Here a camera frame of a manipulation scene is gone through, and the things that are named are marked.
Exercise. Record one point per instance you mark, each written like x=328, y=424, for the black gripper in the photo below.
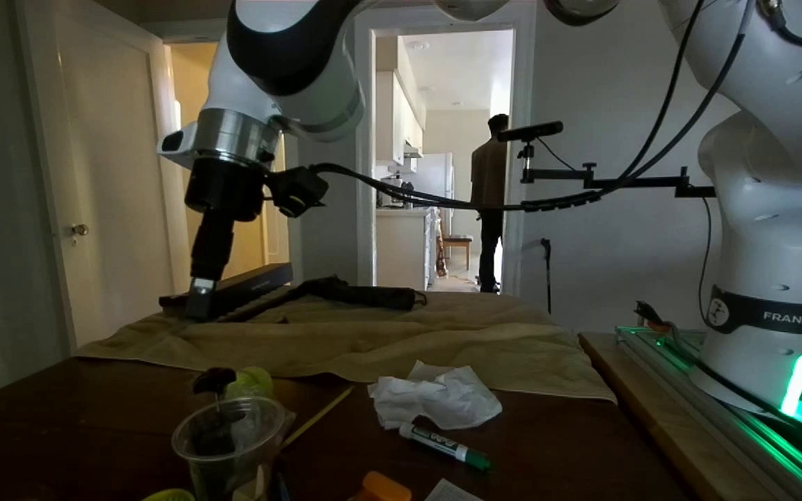
x=224, y=189

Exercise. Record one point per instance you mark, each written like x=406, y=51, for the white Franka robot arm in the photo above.
x=771, y=259

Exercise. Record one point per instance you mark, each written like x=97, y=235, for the black keyboard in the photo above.
x=250, y=281

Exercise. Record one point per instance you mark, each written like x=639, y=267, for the yellow-green tennis ball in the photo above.
x=255, y=381

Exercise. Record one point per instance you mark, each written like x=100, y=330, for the clear plastic bag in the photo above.
x=277, y=392

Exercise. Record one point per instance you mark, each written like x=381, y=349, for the metal door knob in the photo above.
x=76, y=230

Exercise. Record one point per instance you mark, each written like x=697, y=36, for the white room door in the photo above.
x=112, y=185

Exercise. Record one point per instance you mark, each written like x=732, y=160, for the clear plastic cup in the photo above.
x=228, y=455

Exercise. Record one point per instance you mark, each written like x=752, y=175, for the thin wooden stick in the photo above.
x=320, y=415

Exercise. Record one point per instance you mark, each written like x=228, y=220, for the white kitchen counter cabinet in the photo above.
x=402, y=246

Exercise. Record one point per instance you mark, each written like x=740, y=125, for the white crumpled tissue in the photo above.
x=438, y=392

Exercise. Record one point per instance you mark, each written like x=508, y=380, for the orange block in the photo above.
x=384, y=488

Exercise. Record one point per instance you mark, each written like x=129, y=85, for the white upper kitchen cabinet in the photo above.
x=399, y=115

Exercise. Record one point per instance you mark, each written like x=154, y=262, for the white marker with green cap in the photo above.
x=438, y=442

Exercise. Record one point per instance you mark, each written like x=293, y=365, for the beige towel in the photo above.
x=473, y=344

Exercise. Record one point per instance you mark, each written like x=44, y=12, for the small white card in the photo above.
x=448, y=491

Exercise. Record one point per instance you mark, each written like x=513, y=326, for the person in tan shirt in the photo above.
x=488, y=175

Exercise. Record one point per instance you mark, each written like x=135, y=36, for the wooden base board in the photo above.
x=661, y=408

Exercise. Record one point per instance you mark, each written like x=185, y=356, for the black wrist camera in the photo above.
x=296, y=189

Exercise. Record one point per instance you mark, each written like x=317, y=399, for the aluminium rail with green light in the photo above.
x=675, y=351

